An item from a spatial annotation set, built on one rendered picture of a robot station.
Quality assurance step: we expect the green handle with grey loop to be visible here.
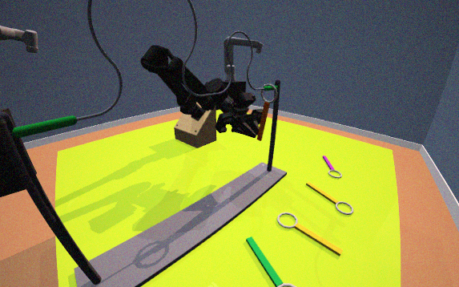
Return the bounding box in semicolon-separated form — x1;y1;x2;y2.
246;236;296;287

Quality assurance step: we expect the magenta-handled loop tool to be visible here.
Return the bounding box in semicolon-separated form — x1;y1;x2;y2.
322;156;342;179

